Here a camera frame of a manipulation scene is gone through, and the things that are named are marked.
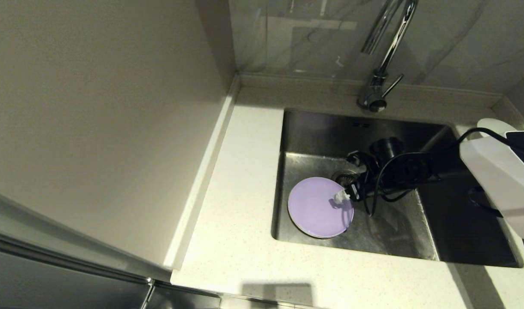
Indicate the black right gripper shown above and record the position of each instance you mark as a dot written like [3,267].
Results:
[365,182]

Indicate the purple plastic plate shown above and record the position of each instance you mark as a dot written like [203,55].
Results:
[313,210]

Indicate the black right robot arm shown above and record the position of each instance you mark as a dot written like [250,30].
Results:
[494,171]

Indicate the stainless steel sink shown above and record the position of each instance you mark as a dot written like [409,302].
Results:
[330,133]

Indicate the round metal drain strainer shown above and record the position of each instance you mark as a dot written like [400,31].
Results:
[341,175]

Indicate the chrome gooseneck faucet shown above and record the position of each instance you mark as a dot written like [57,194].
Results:
[373,92]

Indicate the beige tall cabinet side panel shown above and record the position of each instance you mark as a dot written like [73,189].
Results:
[94,128]

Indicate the steel appliance door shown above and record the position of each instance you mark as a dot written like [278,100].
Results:
[51,283]

